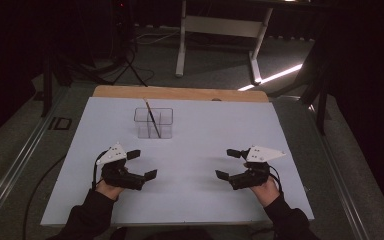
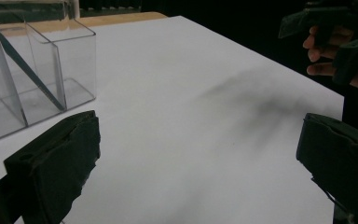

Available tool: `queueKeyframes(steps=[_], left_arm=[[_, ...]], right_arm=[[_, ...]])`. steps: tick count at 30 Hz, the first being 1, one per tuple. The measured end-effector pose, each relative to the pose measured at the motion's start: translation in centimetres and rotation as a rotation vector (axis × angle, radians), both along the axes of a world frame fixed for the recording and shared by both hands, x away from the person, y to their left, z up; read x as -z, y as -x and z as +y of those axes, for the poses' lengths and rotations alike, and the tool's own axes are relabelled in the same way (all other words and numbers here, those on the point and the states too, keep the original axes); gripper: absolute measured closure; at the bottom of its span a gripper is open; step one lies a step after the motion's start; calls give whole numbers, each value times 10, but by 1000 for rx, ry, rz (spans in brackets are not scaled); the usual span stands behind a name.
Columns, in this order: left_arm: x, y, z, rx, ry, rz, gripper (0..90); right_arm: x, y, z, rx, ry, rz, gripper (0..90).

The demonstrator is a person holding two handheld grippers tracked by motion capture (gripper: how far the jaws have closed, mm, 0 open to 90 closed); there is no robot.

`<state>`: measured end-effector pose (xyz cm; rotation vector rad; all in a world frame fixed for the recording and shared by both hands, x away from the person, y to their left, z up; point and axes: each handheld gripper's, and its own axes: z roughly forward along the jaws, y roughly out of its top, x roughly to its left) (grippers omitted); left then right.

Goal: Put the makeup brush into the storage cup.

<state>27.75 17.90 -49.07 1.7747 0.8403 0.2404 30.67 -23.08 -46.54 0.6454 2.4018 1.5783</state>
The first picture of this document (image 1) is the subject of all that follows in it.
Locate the black metal stand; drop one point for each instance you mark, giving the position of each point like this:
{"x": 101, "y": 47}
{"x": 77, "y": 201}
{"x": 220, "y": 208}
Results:
{"x": 47, "y": 86}
{"x": 320, "y": 96}

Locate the white table frame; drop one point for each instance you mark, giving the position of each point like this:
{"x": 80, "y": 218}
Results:
{"x": 220, "y": 28}

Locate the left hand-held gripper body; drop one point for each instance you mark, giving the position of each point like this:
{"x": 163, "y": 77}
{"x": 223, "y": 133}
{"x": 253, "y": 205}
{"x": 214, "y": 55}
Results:
{"x": 120, "y": 171}

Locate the person's left hand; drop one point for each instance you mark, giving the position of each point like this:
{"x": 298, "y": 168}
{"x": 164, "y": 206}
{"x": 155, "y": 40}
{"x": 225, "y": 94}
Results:
{"x": 108, "y": 190}

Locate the metal floor rail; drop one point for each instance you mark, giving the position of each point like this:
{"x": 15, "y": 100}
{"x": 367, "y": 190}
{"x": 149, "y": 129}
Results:
{"x": 13, "y": 166}
{"x": 343, "y": 190}

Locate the white sheet table cover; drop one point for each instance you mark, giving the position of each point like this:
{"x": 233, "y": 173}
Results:
{"x": 193, "y": 160}

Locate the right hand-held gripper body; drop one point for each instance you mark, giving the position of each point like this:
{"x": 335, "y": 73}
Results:
{"x": 255, "y": 170}

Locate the clear acrylic divided organizer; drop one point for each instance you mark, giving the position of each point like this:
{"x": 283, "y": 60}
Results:
{"x": 153, "y": 123}

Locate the person's right hand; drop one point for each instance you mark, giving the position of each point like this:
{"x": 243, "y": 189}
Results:
{"x": 266, "y": 193}

